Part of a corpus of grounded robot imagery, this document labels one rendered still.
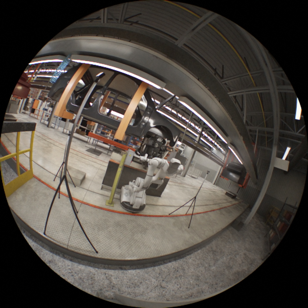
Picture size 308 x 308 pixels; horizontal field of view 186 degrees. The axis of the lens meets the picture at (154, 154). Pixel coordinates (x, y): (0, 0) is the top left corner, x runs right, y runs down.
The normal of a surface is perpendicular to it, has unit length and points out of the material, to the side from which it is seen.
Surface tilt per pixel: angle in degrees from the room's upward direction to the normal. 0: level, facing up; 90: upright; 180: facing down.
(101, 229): 0
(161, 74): 90
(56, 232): 0
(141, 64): 90
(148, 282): 0
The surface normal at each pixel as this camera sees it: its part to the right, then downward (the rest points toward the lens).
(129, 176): 0.33, 0.20
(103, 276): 0.38, -0.92
